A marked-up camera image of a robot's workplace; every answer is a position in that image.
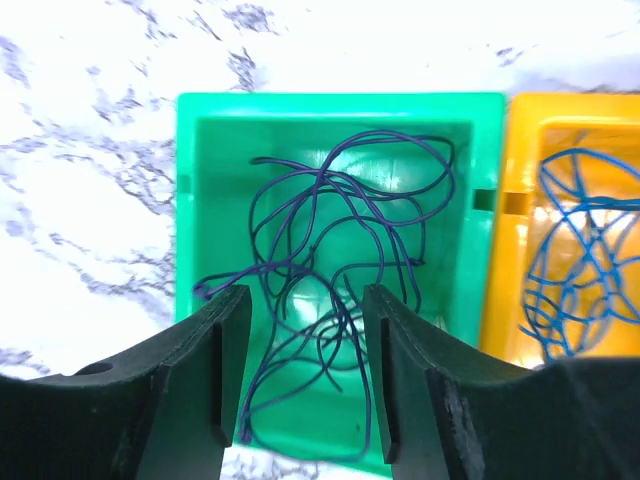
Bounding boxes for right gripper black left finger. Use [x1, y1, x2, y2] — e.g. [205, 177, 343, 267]
[1, 285, 251, 479]

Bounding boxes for green plastic bin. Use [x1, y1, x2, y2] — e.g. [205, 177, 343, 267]
[176, 93, 506, 475]

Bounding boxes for purple cable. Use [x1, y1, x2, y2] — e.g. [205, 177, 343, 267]
[192, 130, 457, 446]

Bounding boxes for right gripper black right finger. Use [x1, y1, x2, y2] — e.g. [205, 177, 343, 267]
[363, 285, 639, 479]

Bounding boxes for blue cable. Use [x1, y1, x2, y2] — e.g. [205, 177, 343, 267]
[518, 145, 640, 364]

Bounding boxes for yellow plastic bin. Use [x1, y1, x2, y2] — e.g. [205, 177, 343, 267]
[480, 93, 639, 368]

